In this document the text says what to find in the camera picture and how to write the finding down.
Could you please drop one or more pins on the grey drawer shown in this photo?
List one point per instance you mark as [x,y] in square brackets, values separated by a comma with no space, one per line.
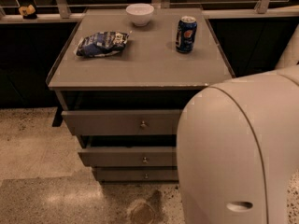
[130,151]
[122,122]
[135,174]

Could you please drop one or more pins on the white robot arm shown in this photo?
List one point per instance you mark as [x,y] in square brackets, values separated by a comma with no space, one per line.
[237,148]

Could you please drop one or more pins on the grey top drawer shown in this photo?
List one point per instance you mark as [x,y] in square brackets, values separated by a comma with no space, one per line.
[122,122]

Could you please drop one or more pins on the grey drawer cabinet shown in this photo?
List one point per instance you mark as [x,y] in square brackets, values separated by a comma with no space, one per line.
[150,74]

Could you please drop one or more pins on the grey bottom drawer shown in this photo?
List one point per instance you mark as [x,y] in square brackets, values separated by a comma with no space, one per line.
[135,174]

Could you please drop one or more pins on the blue chip bag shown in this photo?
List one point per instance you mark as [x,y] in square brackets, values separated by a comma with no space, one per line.
[102,44]

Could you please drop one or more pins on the blue pepsi can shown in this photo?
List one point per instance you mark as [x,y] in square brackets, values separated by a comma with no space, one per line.
[187,27]

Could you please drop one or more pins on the white bowl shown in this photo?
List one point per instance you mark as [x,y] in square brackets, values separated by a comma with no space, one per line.
[140,14]

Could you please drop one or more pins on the round floor drain cover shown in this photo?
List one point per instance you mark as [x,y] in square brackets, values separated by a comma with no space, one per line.
[141,212]

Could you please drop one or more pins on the white diagonal pole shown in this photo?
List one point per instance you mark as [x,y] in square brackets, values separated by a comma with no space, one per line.
[290,55]

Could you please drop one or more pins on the small yellow black object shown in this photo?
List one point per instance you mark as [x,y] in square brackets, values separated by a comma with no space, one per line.
[28,12]

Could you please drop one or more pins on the metal railing frame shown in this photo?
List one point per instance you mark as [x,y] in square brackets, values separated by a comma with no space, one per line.
[76,10]

